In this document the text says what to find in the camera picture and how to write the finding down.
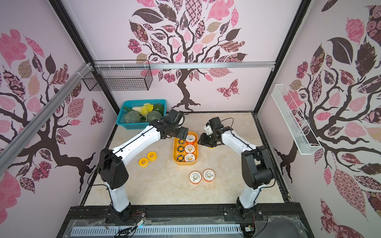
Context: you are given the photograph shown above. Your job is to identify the teal plastic basket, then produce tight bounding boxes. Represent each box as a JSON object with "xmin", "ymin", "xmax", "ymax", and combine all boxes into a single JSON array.
[{"xmin": 116, "ymin": 99, "xmax": 167, "ymax": 130}]

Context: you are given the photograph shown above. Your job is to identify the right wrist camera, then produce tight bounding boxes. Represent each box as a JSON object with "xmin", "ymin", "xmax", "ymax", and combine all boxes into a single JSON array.
[{"xmin": 204, "ymin": 125, "xmax": 213, "ymax": 135}]

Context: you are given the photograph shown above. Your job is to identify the dark green avocado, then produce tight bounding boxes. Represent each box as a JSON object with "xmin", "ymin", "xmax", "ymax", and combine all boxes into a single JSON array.
[{"xmin": 152, "ymin": 103, "xmax": 165, "ymax": 116}]

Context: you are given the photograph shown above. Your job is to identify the yellow white cabbage toy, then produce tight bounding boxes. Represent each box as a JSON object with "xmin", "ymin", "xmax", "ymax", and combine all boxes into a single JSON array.
[{"xmin": 132, "ymin": 103, "xmax": 154, "ymax": 116}]

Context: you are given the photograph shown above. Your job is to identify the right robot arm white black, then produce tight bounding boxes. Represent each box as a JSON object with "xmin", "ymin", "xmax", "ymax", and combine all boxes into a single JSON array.
[{"xmin": 197, "ymin": 117, "xmax": 275, "ymax": 214}]

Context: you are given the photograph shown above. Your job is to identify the green round melon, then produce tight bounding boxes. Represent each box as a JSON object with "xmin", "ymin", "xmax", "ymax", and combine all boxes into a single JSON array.
[
  {"xmin": 124, "ymin": 110, "xmax": 141, "ymax": 124},
  {"xmin": 146, "ymin": 110, "xmax": 163, "ymax": 123}
]

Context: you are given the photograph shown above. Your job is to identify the white wire wall shelf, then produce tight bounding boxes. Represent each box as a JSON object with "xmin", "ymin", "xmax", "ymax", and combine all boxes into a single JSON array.
[{"xmin": 271, "ymin": 84, "xmax": 322, "ymax": 155}]

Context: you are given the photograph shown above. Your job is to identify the white cable duct strip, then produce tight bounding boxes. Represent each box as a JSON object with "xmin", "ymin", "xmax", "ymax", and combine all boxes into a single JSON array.
[{"xmin": 68, "ymin": 224, "xmax": 242, "ymax": 238}]

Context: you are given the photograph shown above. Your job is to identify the orange white tape roll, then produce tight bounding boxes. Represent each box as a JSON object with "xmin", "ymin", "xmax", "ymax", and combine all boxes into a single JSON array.
[
  {"xmin": 186, "ymin": 134, "xmax": 197, "ymax": 145},
  {"xmin": 185, "ymin": 153, "xmax": 196, "ymax": 162},
  {"xmin": 185, "ymin": 144, "xmax": 195, "ymax": 154},
  {"xmin": 189, "ymin": 171, "xmax": 201, "ymax": 184},
  {"xmin": 203, "ymin": 169, "xmax": 215, "ymax": 182}
]

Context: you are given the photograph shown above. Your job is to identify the green round melon left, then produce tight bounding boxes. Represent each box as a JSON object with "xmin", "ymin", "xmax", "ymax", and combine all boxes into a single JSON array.
[{"xmin": 124, "ymin": 110, "xmax": 141, "ymax": 124}]

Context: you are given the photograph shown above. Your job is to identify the green round melon right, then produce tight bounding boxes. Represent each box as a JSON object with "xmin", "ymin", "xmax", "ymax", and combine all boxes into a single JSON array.
[{"xmin": 146, "ymin": 110, "xmax": 163, "ymax": 123}]

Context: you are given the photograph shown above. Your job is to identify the black wire wall basket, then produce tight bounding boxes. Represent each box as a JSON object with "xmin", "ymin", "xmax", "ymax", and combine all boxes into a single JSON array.
[{"xmin": 83, "ymin": 59, "xmax": 153, "ymax": 91}]

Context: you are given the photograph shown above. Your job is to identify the black yellow tape roll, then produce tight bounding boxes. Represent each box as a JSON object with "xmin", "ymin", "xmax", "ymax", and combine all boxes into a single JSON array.
[
  {"xmin": 176, "ymin": 155, "xmax": 185, "ymax": 162},
  {"xmin": 178, "ymin": 139, "xmax": 186, "ymax": 145},
  {"xmin": 177, "ymin": 145, "xmax": 185, "ymax": 153}
]

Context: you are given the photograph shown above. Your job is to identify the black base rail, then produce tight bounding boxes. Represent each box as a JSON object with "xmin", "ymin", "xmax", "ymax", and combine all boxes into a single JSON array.
[{"xmin": 57, "ymin": 202, "xmax": 314, "ymax": 238}]

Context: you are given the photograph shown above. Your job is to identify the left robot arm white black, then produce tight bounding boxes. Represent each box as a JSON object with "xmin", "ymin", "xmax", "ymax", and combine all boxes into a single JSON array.
[{"xmin": 97, "ymin": 109, "xmax": 189, "ymax": 222}]

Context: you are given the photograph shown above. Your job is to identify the yellow plastic storage box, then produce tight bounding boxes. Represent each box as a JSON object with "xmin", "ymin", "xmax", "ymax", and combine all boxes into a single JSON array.
[{"xmin": 172, "ymin": 131, "xmax": 198, "ymax": 166}]

